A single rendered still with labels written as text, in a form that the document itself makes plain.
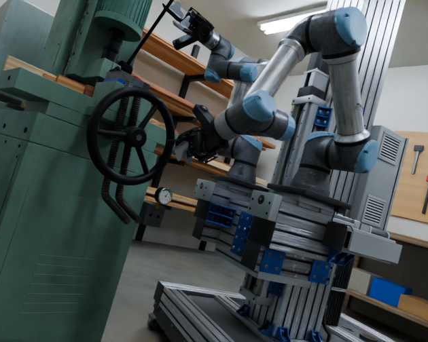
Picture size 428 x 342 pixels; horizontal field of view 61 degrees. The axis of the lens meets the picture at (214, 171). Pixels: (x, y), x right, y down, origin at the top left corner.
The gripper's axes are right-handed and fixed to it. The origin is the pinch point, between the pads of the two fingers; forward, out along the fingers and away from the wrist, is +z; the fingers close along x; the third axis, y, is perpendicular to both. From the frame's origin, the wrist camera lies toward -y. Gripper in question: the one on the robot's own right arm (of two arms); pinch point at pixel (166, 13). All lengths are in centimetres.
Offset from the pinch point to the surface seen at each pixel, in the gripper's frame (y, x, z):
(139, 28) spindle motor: -8.6, 6.1, 8.0
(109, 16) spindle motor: -11.2, 5.5, 19.0
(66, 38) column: -31.5, -8.5, 22.6
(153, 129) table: -29.4, 34.3, -4.5
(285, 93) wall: -37, -223, -331
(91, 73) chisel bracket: -30.7, 11.8, 15.7
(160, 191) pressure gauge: -42, 52, -11
